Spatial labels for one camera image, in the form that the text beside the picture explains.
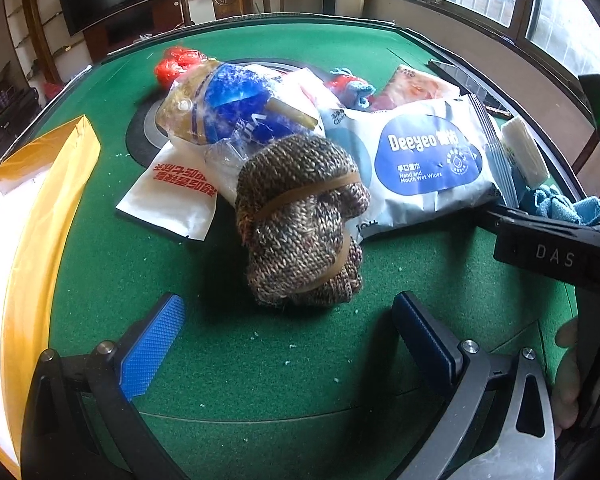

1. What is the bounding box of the light blue cloth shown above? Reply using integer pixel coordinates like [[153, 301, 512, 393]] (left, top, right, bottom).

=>
[[520, 184, 600, 226]]

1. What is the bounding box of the white blue Deeyeo wipes pack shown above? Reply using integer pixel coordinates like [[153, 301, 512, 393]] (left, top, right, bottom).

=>
[[320, 94, 502, 242]]

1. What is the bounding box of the brown knitted cloth bundle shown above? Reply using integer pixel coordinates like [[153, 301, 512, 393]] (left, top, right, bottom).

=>
[[235, 134, 370, 308]]

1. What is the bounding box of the red plastic bag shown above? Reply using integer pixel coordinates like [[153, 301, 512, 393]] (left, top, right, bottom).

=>
[[154, 47, 207, 90]]

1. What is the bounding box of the blue gold snack bag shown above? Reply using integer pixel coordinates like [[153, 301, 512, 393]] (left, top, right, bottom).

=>
[[156, 60, 326, 204]]

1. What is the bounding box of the person's right hand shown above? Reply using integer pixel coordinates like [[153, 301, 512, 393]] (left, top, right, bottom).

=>
[[550, 318, 581, 438]]

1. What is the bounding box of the white tissue pack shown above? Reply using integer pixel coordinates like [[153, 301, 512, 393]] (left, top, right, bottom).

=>
[[501, 116, 550, 188]]

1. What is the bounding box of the yellow taped cardboard box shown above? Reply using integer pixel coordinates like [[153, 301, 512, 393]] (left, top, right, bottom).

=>
[[0, 116, 100, 478]]

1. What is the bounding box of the pink printed packet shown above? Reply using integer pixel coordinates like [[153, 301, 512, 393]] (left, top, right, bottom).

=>
[[370, 64, 460, 110]]

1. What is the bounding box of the white packet red text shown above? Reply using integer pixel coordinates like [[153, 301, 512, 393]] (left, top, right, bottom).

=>
[[117, 140, 218, 240]]

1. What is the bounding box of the red blue small toy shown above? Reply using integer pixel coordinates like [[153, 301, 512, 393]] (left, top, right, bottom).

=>
[[325, 68, 376, 110]]

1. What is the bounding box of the round table centre panel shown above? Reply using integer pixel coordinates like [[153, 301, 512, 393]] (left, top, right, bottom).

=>
[[125, 58, 329, 168]]

